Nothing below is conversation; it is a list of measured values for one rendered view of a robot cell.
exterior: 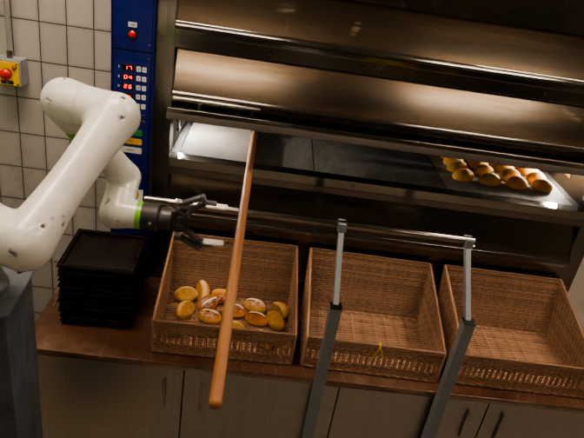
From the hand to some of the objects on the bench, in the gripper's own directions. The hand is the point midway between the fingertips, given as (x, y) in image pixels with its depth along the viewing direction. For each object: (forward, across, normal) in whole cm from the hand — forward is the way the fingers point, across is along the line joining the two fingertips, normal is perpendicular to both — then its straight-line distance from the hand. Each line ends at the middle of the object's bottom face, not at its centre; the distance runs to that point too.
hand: (222, 225), depth 194 cm
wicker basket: (+4, +62, -29) cm, 68 cm away
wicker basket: (+125, +62, -29) cm, 142 cm away
